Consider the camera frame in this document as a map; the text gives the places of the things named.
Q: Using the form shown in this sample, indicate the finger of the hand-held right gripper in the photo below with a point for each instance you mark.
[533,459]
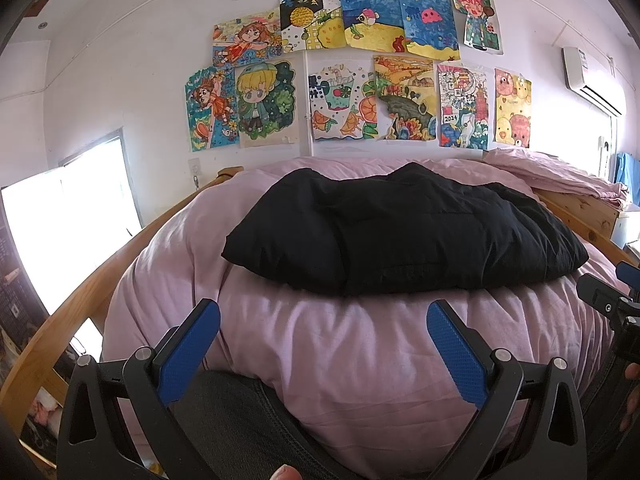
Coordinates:
[597,295]
[629,272]

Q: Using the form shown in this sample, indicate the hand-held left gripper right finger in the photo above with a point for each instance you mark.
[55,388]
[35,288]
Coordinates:
[457,355]

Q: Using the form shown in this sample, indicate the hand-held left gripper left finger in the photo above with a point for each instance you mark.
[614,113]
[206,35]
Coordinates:
[192,350]

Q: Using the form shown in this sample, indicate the black puffer jacket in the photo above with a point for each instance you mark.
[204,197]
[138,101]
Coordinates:
[400,230]

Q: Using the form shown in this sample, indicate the person's right hand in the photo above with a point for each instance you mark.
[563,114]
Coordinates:
[631,410]

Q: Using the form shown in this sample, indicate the person's left hand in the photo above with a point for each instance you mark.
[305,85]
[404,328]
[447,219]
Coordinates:
[286,473]

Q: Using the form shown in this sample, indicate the white box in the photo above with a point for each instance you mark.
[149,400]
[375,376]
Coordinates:
[627,227]

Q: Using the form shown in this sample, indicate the dark grey cloth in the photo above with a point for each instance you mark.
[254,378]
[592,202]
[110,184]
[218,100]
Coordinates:
[250,425]

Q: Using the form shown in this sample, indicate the blue cloth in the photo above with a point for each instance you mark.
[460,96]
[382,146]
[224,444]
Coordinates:
[629,175]

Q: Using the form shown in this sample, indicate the pink duvet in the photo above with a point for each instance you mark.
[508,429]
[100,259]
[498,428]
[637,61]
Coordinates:
[340,350]

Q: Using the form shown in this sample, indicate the folded pink blanket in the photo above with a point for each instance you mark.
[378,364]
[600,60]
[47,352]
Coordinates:
[560,175]

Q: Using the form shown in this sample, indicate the bright window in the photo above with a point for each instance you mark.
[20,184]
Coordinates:
[65,230]

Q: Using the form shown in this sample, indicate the white air conditioner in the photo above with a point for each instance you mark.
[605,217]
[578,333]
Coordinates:
[592,77]

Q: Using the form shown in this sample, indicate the colourful city buildings poster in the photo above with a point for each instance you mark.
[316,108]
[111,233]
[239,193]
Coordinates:
[462,107]

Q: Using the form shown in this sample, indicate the orange-dress girl blue poster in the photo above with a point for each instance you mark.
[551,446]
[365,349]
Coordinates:
[210,110]

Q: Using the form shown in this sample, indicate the blond character green poster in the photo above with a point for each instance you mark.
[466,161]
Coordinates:
[265,102]

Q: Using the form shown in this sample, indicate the landscape whale poster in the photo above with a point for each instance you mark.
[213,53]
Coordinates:
[405,97]

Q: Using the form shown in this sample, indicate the orange slices drink poster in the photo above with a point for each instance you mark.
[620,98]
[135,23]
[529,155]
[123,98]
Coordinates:
[342,100]

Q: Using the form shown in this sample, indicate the red-haired character poster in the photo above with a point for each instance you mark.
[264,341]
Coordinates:
[477,17]

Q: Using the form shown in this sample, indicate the flying girl orange poster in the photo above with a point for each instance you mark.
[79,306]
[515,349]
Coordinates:
[245,40]

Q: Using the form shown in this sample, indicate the pink jellyfish blue poster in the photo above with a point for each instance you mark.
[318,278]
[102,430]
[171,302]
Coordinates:
[430,22]

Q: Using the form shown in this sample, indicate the fish on beach poster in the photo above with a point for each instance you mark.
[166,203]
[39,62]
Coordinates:
[372,17]

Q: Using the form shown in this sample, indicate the yellow black collage poster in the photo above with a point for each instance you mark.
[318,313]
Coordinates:
[310,20]

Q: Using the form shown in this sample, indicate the wooden bed frame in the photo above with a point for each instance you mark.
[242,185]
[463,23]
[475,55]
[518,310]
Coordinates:
[75,310]

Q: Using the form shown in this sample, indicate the white wall socket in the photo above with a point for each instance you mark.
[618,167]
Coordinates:
[194,166]

